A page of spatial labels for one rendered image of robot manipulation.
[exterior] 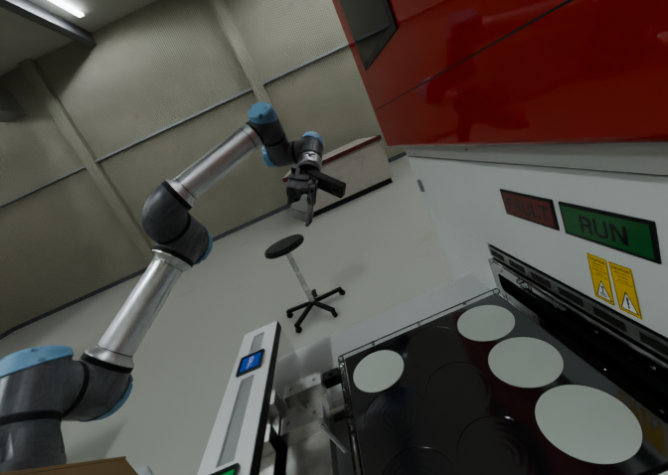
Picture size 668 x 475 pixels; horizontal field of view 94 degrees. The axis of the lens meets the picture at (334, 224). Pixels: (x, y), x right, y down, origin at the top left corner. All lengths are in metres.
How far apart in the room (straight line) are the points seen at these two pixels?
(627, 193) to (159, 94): 9.85
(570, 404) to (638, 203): 0.26
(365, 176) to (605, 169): 6.05
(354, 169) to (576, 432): 6.04
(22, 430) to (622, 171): 0.95
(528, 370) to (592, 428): 0.10
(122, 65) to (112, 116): 1.34
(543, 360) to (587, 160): 0.30
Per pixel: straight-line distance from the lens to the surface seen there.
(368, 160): 6.39
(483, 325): 0.66
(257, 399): 0.65
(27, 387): 0.86
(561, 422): 0.53
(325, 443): 0.62
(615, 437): 0.52
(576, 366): 0.59
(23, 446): 0.82
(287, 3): 9.73
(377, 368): 0.65
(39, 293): 12.91
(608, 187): 0.44
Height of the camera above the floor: 1.32
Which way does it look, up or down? 15 degrees down
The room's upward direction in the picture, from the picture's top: 24 degrees counter-clockwise
